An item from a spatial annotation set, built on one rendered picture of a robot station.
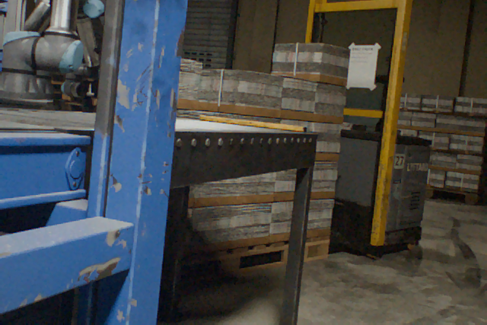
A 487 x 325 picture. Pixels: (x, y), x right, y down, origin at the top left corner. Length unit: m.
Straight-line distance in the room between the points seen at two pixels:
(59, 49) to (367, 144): 2.43
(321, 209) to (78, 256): 2.97
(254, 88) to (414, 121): 4.87
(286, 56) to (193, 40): 7.10
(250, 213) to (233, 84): 0.68
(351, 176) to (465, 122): 3.72
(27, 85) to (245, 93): 1.22
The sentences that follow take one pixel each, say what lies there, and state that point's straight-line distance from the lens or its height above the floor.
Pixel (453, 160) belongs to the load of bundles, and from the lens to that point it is 7.62.
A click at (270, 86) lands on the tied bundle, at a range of 3.08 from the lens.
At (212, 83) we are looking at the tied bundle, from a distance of 3.13.
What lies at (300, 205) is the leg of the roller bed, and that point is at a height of 0.54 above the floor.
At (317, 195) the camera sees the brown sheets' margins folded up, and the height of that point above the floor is 0.40.
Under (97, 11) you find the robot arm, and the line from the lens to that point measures 2.49.
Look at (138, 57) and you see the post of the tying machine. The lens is 0.75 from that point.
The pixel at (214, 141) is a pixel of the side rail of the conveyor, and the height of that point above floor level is 0.78.
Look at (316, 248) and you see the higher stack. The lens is 3.61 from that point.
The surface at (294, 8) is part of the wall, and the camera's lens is 9.99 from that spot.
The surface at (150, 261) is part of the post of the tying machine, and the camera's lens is 0.80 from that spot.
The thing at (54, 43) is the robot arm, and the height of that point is 1.02.
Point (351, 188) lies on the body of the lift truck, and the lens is 4.06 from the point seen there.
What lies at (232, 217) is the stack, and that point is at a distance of 2.99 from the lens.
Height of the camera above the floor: 0.86
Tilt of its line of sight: 3 degrees down
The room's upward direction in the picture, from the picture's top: 6 degrees clockwise
